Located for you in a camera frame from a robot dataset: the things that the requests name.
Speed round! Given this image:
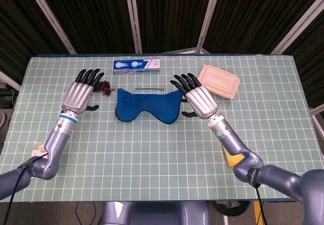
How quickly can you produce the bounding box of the pale beige packet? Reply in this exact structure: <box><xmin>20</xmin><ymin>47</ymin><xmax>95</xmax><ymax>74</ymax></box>
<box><xmin>31</xmin><ymin>140</ymin><xmax>49</xmax><ymax>157</ymax></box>

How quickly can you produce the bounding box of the blue white toothpaste box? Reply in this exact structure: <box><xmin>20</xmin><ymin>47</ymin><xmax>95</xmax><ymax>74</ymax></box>
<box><xmin>112</xmin><ymin>59</ymin><xmax>161</xmax><ymax>75</ymax></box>

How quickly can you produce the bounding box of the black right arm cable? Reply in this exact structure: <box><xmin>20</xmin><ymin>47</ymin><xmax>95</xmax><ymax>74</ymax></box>
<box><xmin>249</xmin><ymin>168</ymin><xmax>268</xmax><ymax>225</ymax></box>

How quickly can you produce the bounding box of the dark folding screen panel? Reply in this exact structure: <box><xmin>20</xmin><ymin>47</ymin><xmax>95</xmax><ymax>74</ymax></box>
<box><xmin>0</xmin><ymin>0</ymin><xmax>76</xmax><ymax>89</ymax></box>
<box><xmin>270</xmin><ymin>0</ymin><xmax>324</xmax><ymax>134</ymax></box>
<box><xmin>129</xmin><ymin>0</ymin><xmax>221</xmax><ymax>55</ymax></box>
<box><xmin>199</xmin><ymin>0</ymin><xmax>324</xmax><ymax>55</ymax></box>
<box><xmin>25</xmin><ymin>0</ymin><xmax>142</xmax><ymax>55</ymax></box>

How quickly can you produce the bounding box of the grey robot torso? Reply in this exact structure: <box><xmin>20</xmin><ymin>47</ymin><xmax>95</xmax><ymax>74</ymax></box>
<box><xmin>101</xmin><ymin>201</ymin><xmax>211</xmax><ymax>225</ymax></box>

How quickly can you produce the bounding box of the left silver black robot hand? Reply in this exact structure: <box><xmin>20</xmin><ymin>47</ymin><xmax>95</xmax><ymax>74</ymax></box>
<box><xmin>61</xmin><ymin>68</ymin><xmax>105</xmax><ymax>115</ymax></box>

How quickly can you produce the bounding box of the dark red grape bunch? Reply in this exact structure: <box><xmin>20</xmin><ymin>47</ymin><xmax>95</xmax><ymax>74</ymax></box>
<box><xmin>93</xmin><ymin>79</ymin><xmax>114</xmax><ymax>97</ymax></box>

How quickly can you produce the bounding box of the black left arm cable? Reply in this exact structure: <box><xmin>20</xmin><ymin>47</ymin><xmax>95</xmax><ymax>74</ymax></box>
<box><xmin>4</xmin><ymin>153</ymin><xmax>49</xmax><ymax>225</ymax></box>

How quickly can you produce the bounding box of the green white checked tablecloth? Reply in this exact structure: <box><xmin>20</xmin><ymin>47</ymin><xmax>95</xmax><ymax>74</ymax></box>
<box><xmin>0</xmin><ymin>54</ymin><xmax>324</xmax><ymax>203</ymax></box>

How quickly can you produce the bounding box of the blue microfiber towel black trim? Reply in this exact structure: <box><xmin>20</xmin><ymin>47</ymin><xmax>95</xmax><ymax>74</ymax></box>
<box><xmin>114</xmin><ymin>88</ymin><xmax>183</xmax><ymax>125</ymax></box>

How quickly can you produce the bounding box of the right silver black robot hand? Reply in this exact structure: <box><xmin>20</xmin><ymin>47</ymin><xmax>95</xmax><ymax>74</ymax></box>
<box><xmin>170</xmin><ymin>72</ymin><xmax>219</xmax><ymax>120</ymax></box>

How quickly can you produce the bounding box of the black floor cable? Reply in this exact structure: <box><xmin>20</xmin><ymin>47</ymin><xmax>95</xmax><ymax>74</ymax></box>
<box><xmin>75</xmin><ymin>201</ymin><xmax>97</xmax><ymax>223</ymax></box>

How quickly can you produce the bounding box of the metal wire rack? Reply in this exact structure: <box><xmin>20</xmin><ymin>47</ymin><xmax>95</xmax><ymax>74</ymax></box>
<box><xmin>134</xmin><ymin>86</ymin><xmax>165</xmax><ymax>94</ymax></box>

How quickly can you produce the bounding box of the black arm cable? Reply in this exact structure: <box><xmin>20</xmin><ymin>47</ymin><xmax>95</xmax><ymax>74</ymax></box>
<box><xmin>4</xmin><ymin>153</ymin><xmax>49</xmax><ymax>225</ymax></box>
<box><xmin>249</xmin><ymin>168</ymin><xmax>268</xmax><ymax>225</ymax></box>

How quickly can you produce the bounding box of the beige lidded food container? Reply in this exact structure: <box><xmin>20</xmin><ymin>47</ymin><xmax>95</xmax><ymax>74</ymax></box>
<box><xmin>197</xmin><ymin>64</ymin><xmax>240</xmax><ymax>100</ymax></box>

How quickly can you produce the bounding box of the dark equipment box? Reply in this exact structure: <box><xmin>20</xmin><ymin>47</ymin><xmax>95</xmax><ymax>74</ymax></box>
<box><xmin>0</xmin><ymin>88</ymin><xmax>17</xmax><ymax>109</ymax></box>

